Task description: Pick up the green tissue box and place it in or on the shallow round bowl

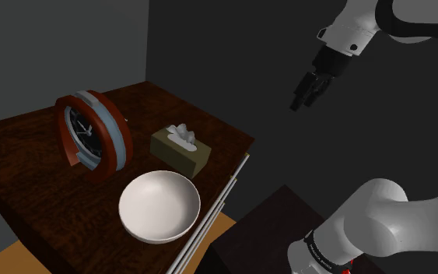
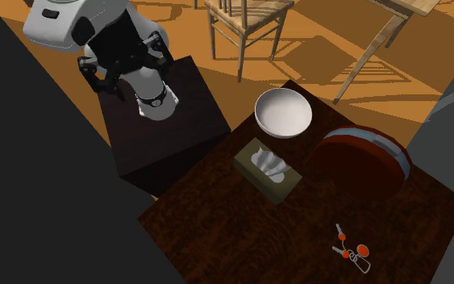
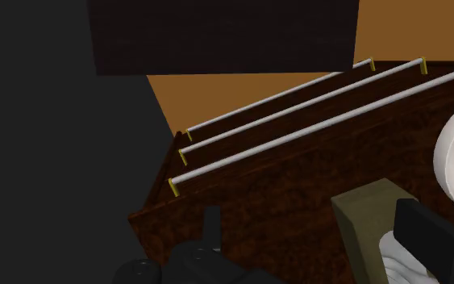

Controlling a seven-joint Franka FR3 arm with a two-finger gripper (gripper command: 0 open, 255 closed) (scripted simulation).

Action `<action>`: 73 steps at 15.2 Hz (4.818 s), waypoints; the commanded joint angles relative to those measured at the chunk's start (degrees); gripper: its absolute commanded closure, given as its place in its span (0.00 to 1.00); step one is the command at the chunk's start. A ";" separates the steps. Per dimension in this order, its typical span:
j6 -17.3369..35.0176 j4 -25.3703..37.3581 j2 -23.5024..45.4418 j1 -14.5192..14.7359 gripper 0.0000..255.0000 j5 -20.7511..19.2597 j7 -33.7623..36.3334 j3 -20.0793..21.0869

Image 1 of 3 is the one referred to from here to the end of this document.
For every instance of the dark wooden chest of drawers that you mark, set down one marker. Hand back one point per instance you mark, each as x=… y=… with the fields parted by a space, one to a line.
x=36 y=182

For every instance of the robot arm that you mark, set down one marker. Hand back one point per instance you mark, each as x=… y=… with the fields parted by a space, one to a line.
x=385 y=224

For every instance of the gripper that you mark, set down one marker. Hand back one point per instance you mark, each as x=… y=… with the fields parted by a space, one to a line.
x=330 y=60

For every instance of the white bowl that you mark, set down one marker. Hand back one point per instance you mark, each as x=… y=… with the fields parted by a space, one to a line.
x=160 y=205

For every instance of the olive tissue box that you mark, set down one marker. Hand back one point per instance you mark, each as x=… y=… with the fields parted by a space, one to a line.
x=177 y=153

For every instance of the red and blue round clock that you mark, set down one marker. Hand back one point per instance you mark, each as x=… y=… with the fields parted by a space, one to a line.
x=106 y=131

